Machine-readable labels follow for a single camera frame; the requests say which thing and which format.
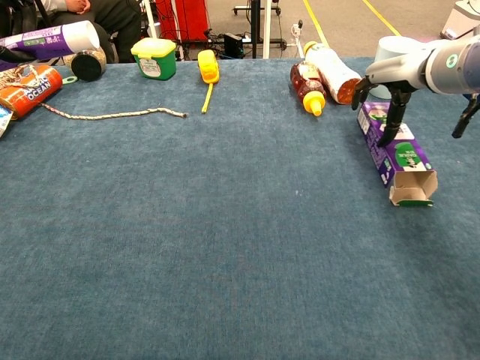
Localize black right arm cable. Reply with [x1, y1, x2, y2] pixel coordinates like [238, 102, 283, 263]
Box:
[451, 92, 480, 139]

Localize light blue plastic pitcher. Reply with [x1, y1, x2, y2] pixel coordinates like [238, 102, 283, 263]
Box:
[374, 36, 413, 100]

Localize red cabinet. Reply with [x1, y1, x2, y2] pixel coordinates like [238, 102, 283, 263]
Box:
[155, 0, 211, 42]

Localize blue carpet table mat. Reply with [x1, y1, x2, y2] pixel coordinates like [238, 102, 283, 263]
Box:
[0, 57, 480, 360]

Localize seated person dark clothes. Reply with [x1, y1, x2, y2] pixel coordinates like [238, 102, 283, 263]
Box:
[0, 0, 142, 65]

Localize grain jar black lid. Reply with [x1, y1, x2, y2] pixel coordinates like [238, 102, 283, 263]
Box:
[62, 46, 108, 83]

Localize black adapter box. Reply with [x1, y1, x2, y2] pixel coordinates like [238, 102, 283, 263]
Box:
[223, 32, 245, 58]

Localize white upright post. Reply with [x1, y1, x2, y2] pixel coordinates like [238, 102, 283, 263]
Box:
[262, 0, 273, 60]

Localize purple white toothpaste tube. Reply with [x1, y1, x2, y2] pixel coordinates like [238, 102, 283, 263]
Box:
[0, 20, 101, 61]

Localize white label tea bottle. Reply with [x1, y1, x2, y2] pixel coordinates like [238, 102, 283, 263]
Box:
[303, 40, 363, 105]

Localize brown honey squeeze bottle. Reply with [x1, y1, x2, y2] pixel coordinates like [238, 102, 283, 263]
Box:
[289, 61, 327, 117]

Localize yellow tape measure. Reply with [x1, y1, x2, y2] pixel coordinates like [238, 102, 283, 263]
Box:
[197, 49, 221, 114]

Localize white blue milk carton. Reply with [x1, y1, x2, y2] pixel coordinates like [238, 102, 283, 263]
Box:
[0, 104, 12, 138]

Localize white metal frame stand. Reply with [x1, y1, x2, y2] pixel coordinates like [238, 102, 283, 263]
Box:
[140, 0, 159, 38]

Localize green tub yellow lid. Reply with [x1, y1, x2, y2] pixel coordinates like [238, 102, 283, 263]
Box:
[130, 37, 177, 81]

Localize braided beige rope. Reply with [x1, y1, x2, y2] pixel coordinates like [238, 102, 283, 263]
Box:
[0, 63, 188, 122]

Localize black camera tripod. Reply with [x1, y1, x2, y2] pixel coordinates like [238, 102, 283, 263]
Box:
[250, 0, 263, 59]

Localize left black-fingered robot hand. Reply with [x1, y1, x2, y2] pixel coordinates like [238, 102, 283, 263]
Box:
[0, 44, 37, 64]

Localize right black-fingered robot hand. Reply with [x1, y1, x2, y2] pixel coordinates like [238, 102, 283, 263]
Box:
[351, 39, 439, 149]

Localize white machine housing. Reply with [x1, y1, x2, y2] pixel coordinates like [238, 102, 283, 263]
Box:
[439, 0, 480, 41]

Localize orange drink can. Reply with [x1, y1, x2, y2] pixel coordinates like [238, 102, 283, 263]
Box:
[0, 64, 64, 121]

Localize purple white carton box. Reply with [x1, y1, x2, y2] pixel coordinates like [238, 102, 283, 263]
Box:
[355, 100, 439, 208]

